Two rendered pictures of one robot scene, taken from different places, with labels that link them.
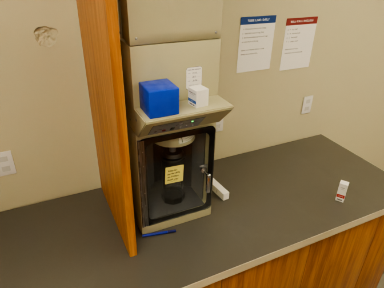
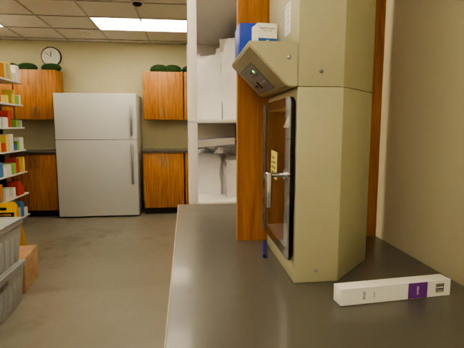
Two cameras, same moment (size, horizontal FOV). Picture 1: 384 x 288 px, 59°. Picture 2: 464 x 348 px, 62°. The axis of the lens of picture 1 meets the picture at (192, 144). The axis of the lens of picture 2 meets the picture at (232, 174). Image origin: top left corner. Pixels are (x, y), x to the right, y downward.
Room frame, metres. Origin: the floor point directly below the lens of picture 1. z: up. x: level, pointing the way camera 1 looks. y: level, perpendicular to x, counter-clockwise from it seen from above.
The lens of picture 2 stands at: (1.34, -0.99, 1.32)
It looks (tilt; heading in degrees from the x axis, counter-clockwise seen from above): 7 degrees down; 109
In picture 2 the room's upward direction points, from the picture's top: straight up
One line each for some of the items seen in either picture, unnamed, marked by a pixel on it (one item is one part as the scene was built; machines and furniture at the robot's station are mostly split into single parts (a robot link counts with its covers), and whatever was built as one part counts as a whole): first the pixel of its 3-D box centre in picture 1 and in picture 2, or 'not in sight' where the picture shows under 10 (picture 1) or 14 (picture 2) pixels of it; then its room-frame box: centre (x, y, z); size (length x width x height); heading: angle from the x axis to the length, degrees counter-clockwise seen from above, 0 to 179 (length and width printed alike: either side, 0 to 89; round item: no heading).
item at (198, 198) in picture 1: (179, 177); (276, 173); (1.11, 0.05, 1.19); 0.30 x 0.01 x 0.40; 116
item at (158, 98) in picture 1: (159, 98); (254, 43); (1.02, 0.11, 1.56); 0.10 x 0.10 x 0.09; 26
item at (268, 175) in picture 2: (206, 180); (274, 188); (1.13, -0.06, 1.17); 0.05 x 0.03 x 0.10; 26
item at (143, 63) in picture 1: (165, 132); (324, 124); (1.23, 0.11, 1.33); 0.32 x 0.25 x 0.77; 116
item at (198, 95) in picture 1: (198, 96); (264, 38); (1.09, -0.02, 1.54); 0.05 x 0.05 x 0.06; 34
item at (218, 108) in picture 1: (184, 120); (259, 73); (1.07, 0.03, 1.46); 0.32 x 0.11 x 0.10; 116
